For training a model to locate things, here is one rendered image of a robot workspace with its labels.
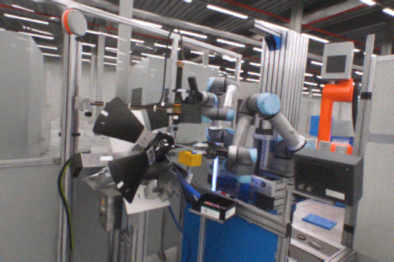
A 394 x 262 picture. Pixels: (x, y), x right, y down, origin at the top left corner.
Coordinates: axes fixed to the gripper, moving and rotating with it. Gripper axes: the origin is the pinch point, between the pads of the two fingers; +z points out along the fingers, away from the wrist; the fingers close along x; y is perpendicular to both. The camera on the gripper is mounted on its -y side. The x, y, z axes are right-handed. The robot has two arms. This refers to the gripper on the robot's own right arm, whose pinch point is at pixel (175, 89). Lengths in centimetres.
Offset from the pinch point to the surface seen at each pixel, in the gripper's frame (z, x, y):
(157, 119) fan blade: 0.2, 13.5, 17.5
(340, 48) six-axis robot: -388, -1, -118
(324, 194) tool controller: -22, -76, 44
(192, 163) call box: -37, 16, 49
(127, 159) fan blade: 32.2, -4.5, 36.0
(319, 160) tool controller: -18, -74, 28
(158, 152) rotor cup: 11.9, -2.3, 34.7
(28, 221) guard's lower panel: 47, 80, 91
